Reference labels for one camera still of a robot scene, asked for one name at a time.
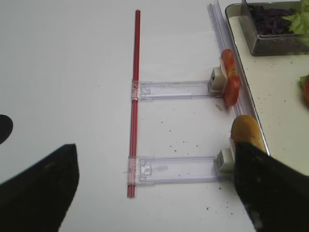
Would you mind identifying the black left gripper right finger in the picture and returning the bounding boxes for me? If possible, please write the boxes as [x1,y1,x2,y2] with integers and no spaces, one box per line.
[234,142,309,232]

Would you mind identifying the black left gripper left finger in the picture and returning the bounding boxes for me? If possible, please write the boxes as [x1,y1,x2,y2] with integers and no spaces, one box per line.
[0,144,80,232]

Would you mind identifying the tomato slice on burger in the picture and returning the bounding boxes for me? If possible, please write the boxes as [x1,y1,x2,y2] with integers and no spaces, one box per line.
[303,76,309,102]

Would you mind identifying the white pusher block tomato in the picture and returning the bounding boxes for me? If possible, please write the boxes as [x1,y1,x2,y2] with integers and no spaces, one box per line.
[208,67,227,94]

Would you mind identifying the green lettuce leaves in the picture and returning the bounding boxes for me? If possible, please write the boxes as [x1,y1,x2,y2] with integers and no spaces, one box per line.
[282,2,309,34]

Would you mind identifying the white pusher block left bun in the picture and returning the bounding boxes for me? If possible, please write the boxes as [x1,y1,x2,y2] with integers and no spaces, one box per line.
[214,149,235,176]

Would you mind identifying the silver metal tray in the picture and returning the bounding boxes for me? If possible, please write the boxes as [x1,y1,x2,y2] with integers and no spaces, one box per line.
[225,3,309,175]

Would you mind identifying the left red rod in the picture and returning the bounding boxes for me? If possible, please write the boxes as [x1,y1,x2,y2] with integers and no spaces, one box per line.
[127,9,141,198]

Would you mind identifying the clear plastic salad container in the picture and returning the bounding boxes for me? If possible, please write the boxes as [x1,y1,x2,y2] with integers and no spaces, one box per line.
[239,0,309,56]

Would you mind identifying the shredded purple cabbage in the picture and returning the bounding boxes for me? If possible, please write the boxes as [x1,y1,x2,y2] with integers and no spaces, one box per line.
[248,4,296,36]

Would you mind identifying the bun half on left rail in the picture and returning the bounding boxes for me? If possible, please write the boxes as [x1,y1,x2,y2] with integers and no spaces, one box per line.
[229,115,267,163]

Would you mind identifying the left long clear rail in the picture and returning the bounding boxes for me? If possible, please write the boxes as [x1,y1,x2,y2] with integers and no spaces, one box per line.
[207,0,269,154]

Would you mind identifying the left lower clear cross rail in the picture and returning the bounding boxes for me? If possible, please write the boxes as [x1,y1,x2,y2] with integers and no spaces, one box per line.
[127,156,233,186]

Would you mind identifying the clear cross rail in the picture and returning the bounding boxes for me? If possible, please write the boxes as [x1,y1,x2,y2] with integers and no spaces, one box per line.
[127,156,233,186]
[131,81,223,101]

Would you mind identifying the tomato slices on left rail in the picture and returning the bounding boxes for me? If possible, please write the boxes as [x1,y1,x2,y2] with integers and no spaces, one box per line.
[221,49,241,107]

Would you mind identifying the left upper clear cross rail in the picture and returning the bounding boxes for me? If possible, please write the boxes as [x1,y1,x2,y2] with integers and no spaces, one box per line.
[131,81,223,101]

